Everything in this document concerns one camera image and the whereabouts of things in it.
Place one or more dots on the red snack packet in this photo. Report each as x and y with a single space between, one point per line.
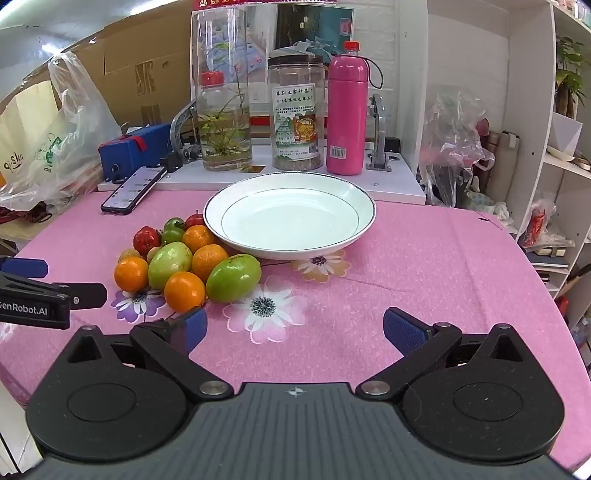
538 226

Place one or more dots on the blue machine box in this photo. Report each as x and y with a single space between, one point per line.
134 152

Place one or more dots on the small gold card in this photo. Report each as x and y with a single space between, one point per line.
251 169

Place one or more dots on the large green fruit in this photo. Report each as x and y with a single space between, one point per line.
170 264
233 278

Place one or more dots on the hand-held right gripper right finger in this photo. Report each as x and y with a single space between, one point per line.
406 330

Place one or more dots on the cream shopping bag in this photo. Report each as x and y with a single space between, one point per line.
23 138

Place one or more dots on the stack of books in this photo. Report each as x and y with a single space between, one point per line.
549 263

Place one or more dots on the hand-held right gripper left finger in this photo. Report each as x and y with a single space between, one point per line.
191 330

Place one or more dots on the tall glass vase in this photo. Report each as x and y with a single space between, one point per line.
240 46

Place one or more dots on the clear plastic jar with label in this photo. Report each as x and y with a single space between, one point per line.
295 138

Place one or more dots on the small yellow-green fruit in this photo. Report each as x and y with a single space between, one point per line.
129 254
153 253

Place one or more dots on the pink thermos bottle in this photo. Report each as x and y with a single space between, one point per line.
346 115

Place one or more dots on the red apple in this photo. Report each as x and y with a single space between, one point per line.
195 220
147 240

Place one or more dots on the white base board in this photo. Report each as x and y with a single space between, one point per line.
401 184

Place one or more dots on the clear plastic bag green print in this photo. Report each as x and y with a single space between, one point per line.
78 124

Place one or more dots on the green potted plant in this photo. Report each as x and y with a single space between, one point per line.
565 87

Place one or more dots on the pink floral tablecloth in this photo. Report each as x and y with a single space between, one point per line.
438 277

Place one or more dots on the crumpled clear plastic bag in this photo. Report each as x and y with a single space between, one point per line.
452 120

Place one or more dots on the white square planter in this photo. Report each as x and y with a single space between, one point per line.
565 136

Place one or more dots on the metal clamp stand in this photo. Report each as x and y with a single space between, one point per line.
379 134

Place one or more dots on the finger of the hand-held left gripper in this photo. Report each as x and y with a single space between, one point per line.
85 295
23 267

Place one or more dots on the white plate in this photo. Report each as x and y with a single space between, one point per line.
291 217

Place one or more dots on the orange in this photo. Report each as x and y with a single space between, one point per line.
210 262
198 237
184 291
131 274

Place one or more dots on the clear bottle with red cap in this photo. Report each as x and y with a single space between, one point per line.
212 79

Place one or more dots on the white shelf unit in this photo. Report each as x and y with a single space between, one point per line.
531 92

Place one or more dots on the cardboard box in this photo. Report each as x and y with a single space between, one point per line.
138 60

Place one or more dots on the small green fruit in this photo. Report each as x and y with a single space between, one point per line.
171 236
174 224

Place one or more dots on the black smartphone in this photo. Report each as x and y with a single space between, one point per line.
131 189

